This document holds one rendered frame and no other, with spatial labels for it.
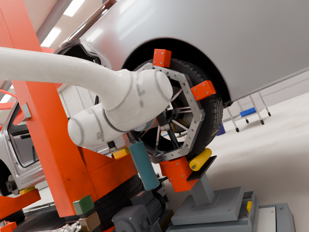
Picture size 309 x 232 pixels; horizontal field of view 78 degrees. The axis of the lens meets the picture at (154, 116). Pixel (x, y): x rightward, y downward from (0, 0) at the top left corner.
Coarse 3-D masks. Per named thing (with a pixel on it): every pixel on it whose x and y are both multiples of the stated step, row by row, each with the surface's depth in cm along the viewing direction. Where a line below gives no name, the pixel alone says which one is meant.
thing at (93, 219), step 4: (96, 212) 54; (88, 216) 52; (92, 216) 53; (96, 216) 54; (80, 220) 53; (84, 220) 52; (88, 220) 52; (92, 220) 53; (96, 220) 54; (80, 224) 53; (84, 224) 52; (88, 224) 52; (92, 224) 52; (96, 224) 53; (84, 228) 52; (88, 228) 51; (92, 228) 52
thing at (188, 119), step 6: (174, 90) 127; (180, 96) 125; (174, 102) 123; (180, 102) 126; (186, 102) 124; (180, 114) 125; (186, 114) 125; (192, 114) 123; (186, 120) 125; (174, 132) 131
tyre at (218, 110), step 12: (180, 60) 105; (192, 72) 101; (204, 72) 112; (216, 84) 116; (216, 96) 106; (204, 108) 100; (216, 108) 103; (204, 120) 101; (216, 120) 104; (132, 132) 129; (204, 132) 102; (216, 132) 114; (204, 144) 104; (192, 156) 108
